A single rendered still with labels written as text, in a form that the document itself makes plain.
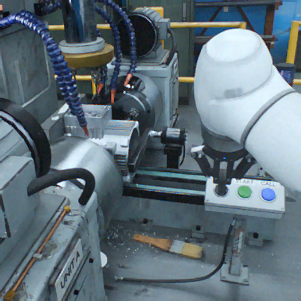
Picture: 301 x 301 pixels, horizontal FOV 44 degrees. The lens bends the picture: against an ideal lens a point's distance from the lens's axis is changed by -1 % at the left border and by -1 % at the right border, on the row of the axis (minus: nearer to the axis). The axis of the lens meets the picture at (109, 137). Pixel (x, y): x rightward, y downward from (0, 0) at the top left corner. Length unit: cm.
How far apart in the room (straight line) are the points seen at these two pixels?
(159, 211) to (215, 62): 74
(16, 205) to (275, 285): 75
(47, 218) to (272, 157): 36
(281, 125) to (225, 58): 11
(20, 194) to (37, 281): 13
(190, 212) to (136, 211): 17
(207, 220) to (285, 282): 26
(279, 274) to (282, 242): 13
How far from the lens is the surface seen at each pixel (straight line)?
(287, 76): 133
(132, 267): 107
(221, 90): 51
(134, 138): 122
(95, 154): 89
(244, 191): 89
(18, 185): 50
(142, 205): 117
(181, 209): 115
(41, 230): 62
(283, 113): 50
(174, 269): 107
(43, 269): 57
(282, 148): 49
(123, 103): 133
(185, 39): 418
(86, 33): 104
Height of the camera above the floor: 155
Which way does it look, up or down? 25 degrees down
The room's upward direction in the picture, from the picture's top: 4 degrees counter-clockwise
